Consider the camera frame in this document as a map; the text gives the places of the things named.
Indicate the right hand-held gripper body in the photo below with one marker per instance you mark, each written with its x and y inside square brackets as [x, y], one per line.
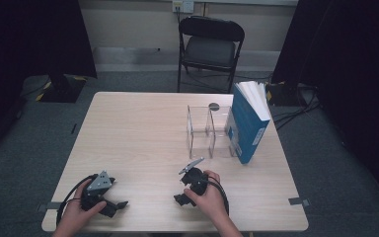
[197, 181]

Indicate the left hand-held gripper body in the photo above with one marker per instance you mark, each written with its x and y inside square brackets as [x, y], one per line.
[98, 184]

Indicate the clear acrylic book rack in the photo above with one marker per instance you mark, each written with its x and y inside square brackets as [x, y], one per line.
[200, 131]

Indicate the blue book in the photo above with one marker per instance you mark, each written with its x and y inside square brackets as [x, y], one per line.
[248, 128]

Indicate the person's right hand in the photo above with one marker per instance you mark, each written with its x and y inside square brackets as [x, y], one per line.
[212, 204]

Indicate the person's left hand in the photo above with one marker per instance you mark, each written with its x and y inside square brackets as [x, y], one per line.
[72, 220]

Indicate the grey tape strip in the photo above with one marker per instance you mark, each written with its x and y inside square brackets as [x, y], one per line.
[51, 206]
[298, 201]

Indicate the dark round table grommet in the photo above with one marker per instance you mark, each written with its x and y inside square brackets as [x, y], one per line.
[213, 106]

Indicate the black stand base yellow tape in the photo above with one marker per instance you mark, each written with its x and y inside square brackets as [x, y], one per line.
[284, 95]
[62, 90]

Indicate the black folding chair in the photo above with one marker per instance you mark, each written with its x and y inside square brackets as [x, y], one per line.
[210, 49]

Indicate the black curtain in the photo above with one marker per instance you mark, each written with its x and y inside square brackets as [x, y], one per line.
[348, 65]
[19, 65]

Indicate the white wall socket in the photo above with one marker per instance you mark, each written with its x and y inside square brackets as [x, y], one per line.
[183, 6]

